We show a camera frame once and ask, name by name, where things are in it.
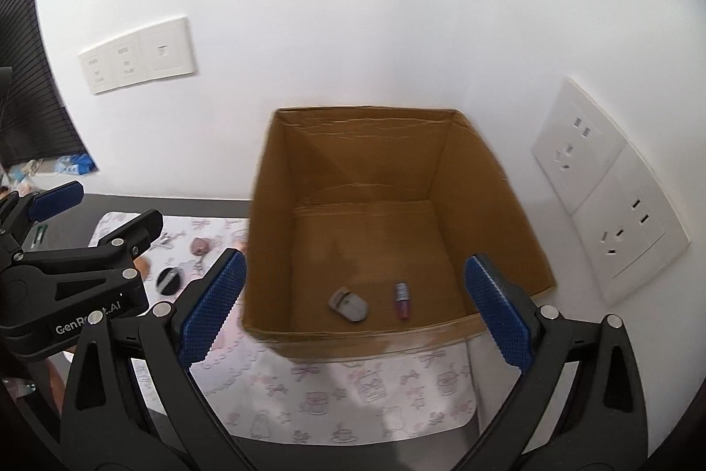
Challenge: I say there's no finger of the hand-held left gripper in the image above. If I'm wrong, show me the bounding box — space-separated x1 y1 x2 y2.
0 180 85 254
11 209 165 306

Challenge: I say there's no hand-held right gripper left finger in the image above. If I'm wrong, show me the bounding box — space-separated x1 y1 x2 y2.
58 247 249 471

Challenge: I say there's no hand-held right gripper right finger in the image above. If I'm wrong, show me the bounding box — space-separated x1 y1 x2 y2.
463 253 650 471

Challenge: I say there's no pink heart keychain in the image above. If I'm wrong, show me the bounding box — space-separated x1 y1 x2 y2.
189 236 214 274

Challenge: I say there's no brown cardboard box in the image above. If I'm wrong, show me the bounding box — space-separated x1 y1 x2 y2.
243 106 557 360

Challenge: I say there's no blue white packet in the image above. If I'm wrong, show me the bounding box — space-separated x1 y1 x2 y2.
54 153 98 175

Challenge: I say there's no black round compact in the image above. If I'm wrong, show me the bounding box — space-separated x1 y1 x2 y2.
156 268 183 296

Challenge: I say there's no pink lip gloss tube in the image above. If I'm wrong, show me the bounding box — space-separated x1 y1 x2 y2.
394 283 412 320

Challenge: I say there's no dark ribbed panel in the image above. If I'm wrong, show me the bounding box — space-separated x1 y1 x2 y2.
0 0 98 170

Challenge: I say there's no grey eyelash curler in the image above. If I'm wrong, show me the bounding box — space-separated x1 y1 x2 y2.
327 286 369 323

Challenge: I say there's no white printed table mat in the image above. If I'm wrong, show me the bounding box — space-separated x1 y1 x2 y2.
88 211 478 444

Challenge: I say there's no white wall socket plate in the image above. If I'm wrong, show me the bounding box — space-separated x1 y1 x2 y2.
77 31 144 95

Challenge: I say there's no white double wall socket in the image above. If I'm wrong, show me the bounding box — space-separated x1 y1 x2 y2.
568 145 691 307

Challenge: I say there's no white five-hole wall socket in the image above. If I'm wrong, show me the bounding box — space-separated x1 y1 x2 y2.
530 76 628 215

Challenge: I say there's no white wall switch plate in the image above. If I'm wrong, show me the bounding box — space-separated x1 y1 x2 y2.
138 15 198 78

